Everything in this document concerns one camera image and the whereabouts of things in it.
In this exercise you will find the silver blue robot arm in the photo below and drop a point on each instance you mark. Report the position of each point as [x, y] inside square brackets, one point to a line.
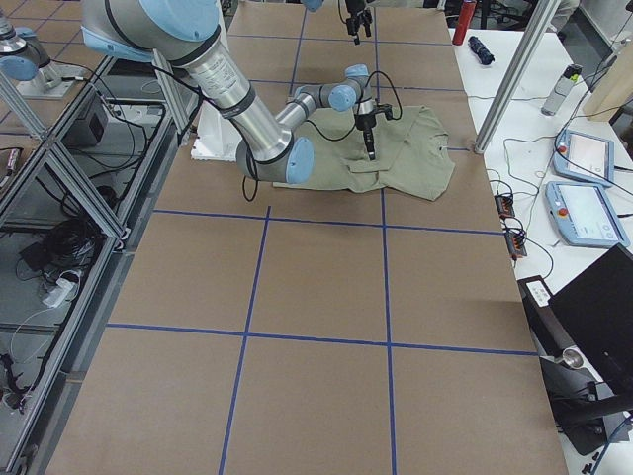
[314, 5]
[188, 35]

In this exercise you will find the white power strip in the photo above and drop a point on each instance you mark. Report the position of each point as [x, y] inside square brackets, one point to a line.
[59, 292]

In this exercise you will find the upper teach pendant tablet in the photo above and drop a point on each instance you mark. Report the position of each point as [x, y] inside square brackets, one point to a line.
[584, 157]

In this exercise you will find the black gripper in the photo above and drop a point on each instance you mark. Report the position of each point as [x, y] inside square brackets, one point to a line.
[354, 12]
[365, 123]

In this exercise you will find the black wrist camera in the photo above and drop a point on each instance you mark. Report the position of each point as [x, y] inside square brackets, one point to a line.
[386, 110]

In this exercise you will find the aluminium frame rail structure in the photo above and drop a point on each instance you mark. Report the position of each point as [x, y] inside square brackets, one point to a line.
[79, 176]

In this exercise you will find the small orange black electronics box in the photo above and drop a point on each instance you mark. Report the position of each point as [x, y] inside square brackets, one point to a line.
[504, 204]

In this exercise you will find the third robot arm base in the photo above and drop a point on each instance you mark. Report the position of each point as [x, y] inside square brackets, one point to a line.
[24, 58]

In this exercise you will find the aluminium frame post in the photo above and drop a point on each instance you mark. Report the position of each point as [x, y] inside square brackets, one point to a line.
[527, 46]

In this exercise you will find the olive green long-sleeve shirt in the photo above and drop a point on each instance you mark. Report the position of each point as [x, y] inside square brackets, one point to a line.
[411, 154]

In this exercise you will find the red cylinder bottle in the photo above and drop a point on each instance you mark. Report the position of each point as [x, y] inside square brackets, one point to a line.
[466, 14]

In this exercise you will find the lower teach pendant tablet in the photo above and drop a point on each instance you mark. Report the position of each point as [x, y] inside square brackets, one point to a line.
[584, 215]

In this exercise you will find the teach pendant tablet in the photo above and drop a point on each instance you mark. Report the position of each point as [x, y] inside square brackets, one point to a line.
[584, 215]
[584, 157]

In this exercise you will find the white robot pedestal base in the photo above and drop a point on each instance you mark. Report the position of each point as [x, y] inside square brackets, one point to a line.
[216, 138]

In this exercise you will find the clear water bottle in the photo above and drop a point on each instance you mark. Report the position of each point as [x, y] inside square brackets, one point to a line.
[561, 89]

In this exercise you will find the folded dark blue umbrella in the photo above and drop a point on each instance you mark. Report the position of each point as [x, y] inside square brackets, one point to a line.
[481, 52]

